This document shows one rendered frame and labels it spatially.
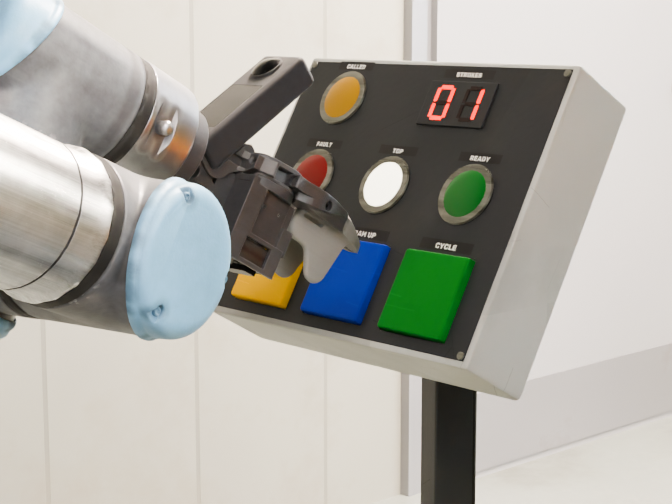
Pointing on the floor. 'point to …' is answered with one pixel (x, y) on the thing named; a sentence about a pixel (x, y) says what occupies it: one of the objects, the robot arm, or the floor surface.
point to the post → (446, 443)
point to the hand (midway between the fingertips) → (348, 234)
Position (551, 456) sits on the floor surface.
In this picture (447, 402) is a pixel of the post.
